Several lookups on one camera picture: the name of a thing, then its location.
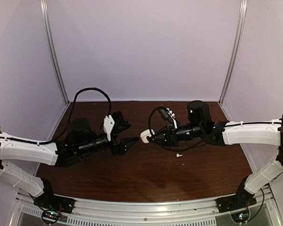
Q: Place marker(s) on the left aluminium frame post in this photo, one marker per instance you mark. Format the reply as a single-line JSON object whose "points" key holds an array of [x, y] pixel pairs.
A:
{"points": [[52, 51]]}

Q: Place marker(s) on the aluminium frame post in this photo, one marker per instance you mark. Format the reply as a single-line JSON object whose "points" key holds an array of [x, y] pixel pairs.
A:
{"points": [[52, 51], [236, 45]]}

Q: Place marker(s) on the white earbud charging case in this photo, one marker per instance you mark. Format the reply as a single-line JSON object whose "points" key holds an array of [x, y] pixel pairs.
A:
{"points": [[145, 135]]}

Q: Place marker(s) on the right aluminium frame post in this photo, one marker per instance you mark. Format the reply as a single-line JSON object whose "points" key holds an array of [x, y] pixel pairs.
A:
{"points": [[236, 45]]}

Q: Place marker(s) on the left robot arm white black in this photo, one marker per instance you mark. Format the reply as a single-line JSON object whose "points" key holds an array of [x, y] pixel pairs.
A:
{"points": [[79, 143]]}

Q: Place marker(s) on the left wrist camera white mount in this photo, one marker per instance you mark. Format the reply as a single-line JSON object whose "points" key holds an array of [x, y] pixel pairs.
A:
{"points": [[114, 124]]}

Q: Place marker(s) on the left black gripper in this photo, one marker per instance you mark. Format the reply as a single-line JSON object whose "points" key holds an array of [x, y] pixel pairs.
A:
{"points": [[121, 148]]}

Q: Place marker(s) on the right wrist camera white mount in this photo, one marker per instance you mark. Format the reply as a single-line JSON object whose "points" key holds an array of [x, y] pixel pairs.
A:
{"points": [[168, 115]]}

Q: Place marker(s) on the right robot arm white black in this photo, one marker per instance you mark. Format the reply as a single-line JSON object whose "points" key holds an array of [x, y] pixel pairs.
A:
{"points": [[221, 133]]}

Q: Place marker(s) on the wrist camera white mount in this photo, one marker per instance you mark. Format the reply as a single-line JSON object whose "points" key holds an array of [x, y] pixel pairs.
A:
{"points": [[114, 124], [168, 115]]}

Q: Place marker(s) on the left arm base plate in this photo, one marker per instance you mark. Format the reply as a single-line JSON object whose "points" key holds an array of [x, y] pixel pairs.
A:
{"points": [[57, 203]]}

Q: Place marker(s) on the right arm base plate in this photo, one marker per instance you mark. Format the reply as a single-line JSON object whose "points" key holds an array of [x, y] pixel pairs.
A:
{"points": [[234, 202]]}

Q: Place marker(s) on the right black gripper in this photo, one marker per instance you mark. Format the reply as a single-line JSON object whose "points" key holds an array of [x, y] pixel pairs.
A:
{"points": [[170, 138]]}

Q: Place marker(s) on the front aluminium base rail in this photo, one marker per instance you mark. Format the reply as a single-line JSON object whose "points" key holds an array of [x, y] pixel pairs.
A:
{"points": [[199, 212]]}

